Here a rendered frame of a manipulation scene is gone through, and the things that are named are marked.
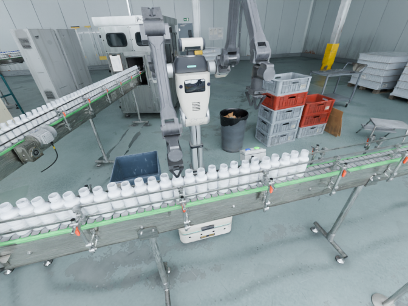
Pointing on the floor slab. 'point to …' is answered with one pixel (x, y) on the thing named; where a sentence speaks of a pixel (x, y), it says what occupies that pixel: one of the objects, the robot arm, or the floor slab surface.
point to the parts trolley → (337, 82)
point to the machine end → (136, 58)
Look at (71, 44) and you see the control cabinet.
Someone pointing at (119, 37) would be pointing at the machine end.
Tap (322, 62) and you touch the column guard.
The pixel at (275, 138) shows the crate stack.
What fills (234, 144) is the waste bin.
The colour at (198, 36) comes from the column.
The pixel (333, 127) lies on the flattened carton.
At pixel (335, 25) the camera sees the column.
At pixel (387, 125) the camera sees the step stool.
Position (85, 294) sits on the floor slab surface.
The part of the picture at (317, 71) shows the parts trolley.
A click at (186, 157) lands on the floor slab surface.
